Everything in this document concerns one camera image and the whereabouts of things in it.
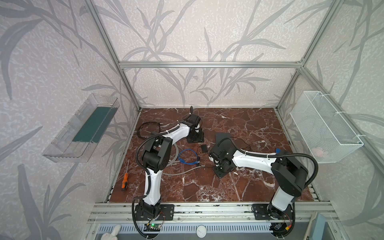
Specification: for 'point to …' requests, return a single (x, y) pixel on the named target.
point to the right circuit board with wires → (281, 230)
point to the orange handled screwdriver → (125, 183)
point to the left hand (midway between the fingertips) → (203, 135)
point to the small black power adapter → (204, 148)
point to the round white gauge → (201, 231)
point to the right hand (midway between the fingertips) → (218, 168)
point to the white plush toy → (112, 236)
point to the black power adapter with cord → (234, 141)
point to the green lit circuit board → (152, 227)
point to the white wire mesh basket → (329, 137)
